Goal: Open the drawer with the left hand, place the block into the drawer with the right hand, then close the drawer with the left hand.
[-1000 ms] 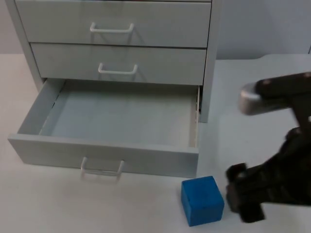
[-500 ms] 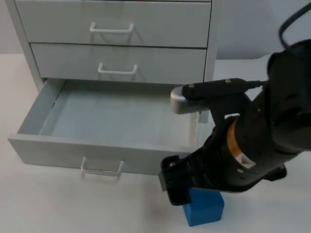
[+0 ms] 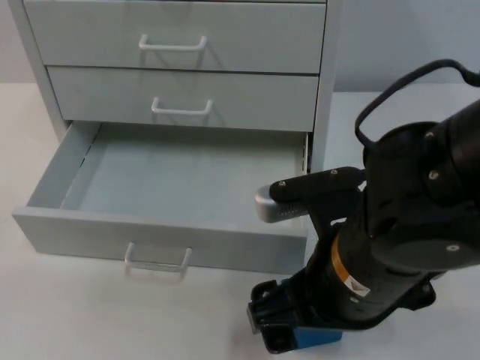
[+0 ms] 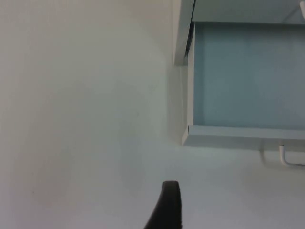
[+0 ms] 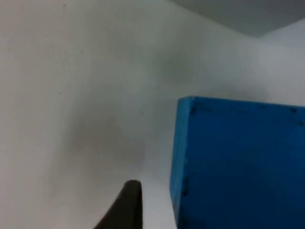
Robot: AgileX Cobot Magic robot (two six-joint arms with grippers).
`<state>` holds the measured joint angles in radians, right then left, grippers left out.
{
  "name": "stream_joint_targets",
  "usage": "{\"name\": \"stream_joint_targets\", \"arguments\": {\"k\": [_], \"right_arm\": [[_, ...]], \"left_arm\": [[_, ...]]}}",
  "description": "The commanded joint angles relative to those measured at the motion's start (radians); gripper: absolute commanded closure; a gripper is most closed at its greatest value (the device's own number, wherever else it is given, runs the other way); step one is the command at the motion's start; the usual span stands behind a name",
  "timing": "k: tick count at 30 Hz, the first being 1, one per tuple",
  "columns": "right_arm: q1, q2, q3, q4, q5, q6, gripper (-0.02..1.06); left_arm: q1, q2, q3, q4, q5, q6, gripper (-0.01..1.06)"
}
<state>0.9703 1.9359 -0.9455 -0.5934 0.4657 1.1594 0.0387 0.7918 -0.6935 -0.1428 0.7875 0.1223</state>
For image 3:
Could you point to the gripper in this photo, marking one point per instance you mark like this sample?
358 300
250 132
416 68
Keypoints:
356 292

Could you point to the blue block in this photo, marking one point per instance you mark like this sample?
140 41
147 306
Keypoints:
318 334

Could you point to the grey drawer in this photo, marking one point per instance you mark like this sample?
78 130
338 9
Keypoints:
168 176

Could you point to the grey chest of drawers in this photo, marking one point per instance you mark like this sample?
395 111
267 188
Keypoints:
180 93

